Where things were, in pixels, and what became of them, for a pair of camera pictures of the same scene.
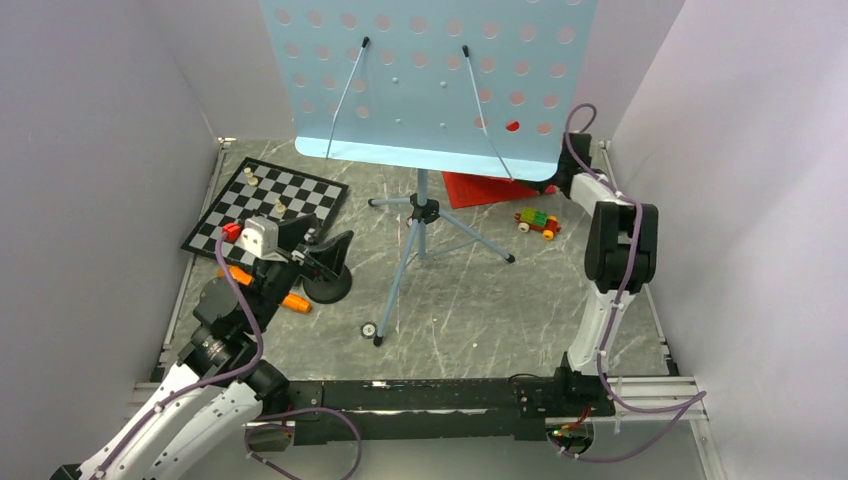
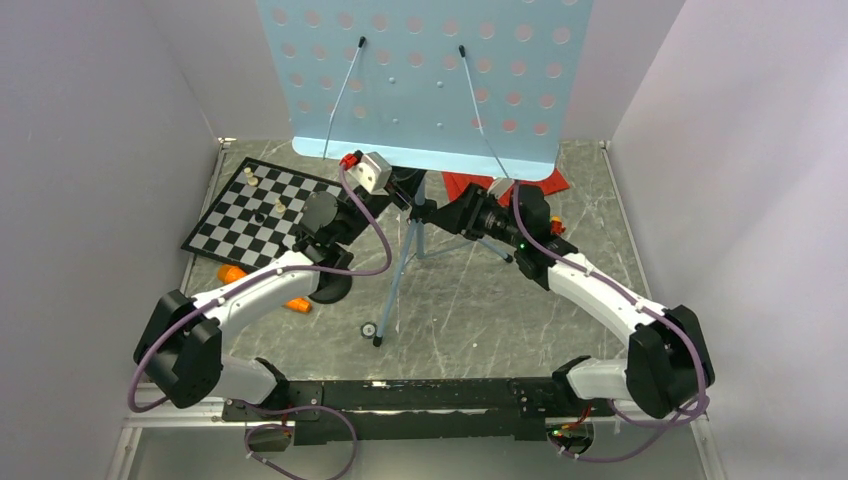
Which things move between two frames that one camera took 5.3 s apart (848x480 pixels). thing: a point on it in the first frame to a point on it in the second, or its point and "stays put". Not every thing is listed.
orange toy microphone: (293, 301) stays put
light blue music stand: (482, 87) stays put
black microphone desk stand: (329, 290) stays put
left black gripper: (291, 233) to (407, 181)
